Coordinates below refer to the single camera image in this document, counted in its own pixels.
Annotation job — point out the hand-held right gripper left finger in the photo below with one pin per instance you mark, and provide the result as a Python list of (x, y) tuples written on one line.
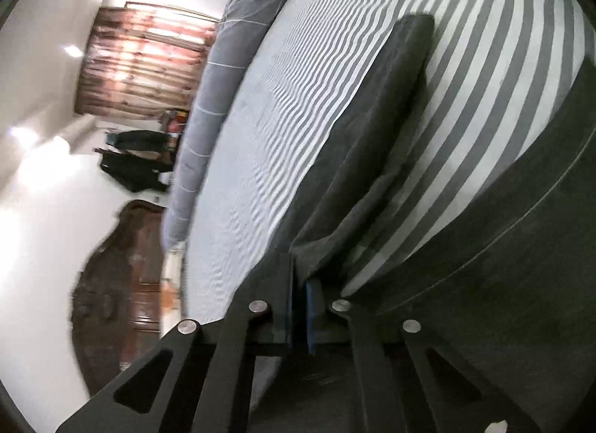
[(288, 321)]

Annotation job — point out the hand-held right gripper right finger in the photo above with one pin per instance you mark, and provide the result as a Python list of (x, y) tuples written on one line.
[(313, 316)]

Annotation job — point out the dark grey denim pants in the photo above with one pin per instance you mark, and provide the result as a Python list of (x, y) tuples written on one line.
[(372, 158)]

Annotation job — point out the grey striped bed sheet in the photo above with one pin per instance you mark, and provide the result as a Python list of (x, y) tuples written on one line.
[(302, 111)]

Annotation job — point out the dark hanging clothes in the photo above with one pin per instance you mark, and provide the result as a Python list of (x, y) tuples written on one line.
[(135, 158)]

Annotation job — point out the grey striped bolster pillow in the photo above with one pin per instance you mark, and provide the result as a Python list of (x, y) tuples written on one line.
[(219, 88)]

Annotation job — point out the patterned pink curtain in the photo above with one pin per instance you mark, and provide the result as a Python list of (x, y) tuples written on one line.
[(139, 60)]

